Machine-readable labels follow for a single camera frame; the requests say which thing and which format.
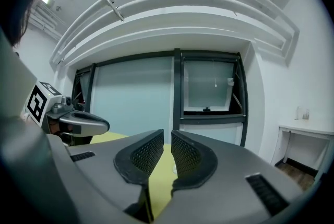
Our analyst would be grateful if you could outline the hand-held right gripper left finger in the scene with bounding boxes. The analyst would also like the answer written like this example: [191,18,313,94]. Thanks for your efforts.
[67,128,165,222]

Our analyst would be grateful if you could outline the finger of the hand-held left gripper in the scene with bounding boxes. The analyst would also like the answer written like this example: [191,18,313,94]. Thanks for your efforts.
[58,110,111,138]

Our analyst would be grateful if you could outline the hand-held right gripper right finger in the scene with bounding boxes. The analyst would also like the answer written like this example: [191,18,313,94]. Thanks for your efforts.
[171,129,302,221]

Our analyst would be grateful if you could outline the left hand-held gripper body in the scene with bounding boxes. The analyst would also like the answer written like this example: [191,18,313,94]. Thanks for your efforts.
[24,81,79,146]

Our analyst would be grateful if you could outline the white side desk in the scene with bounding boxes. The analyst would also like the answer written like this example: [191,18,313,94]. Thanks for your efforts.
[270,123,334,180]

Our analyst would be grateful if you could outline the green tablecloth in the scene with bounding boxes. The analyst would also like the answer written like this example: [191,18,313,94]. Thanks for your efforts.
[90,131,183,220]

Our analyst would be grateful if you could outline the black framed window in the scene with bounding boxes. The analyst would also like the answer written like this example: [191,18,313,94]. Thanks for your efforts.
[71,48,249,147]

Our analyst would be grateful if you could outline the clear bottles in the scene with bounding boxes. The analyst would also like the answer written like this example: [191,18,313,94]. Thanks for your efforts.
[295,105,311,121]

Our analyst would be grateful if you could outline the white ceiling bracket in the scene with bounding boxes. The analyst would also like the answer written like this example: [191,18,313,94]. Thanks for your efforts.
[100,0,126,22]

